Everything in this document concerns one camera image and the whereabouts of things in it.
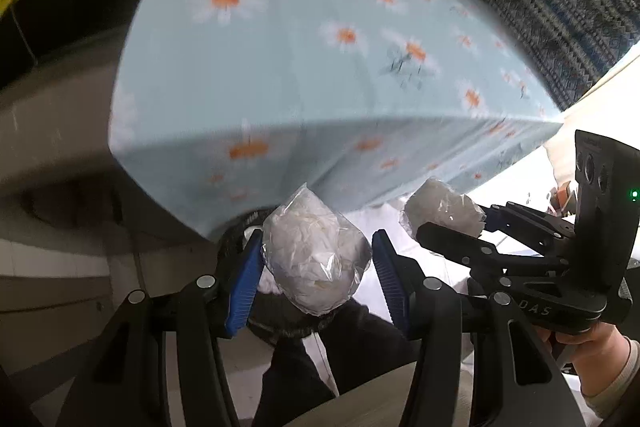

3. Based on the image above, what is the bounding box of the white tissue wad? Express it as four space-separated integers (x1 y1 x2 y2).
399 178 486 239

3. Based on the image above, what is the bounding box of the clear bag with tissue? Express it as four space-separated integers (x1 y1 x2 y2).
262 184 372 317

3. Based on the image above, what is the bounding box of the right forearm beige sleeve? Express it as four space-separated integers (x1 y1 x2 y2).
584 337 639 419

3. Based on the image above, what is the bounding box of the black lined trash bin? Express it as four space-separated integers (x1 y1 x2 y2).
217 207 274 262

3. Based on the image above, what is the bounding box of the person's right hand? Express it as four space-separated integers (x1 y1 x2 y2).
534 322 631 398

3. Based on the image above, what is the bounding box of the daisy print blue tablecloth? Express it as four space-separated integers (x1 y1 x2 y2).
108 0 561 236

